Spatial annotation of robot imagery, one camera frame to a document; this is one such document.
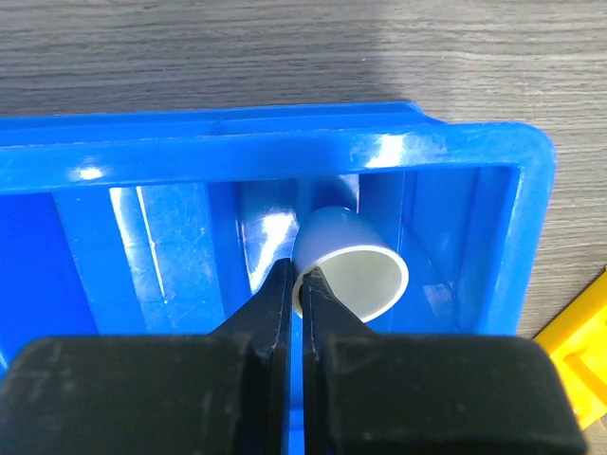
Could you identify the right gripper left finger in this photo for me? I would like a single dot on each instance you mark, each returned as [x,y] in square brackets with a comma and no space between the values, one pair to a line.
[226,392]

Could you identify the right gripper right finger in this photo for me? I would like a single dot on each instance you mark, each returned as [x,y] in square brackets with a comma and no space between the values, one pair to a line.
[370,393]

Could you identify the small white crucible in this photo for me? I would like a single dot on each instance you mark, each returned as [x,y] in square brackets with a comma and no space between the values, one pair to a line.
[363,272]

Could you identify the blue plastic divided bin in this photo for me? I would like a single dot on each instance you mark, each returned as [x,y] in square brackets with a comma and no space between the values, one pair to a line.
[166,224]

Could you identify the yellow test tube rack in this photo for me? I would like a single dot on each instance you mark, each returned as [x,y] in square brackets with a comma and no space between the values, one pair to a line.
[575,341]

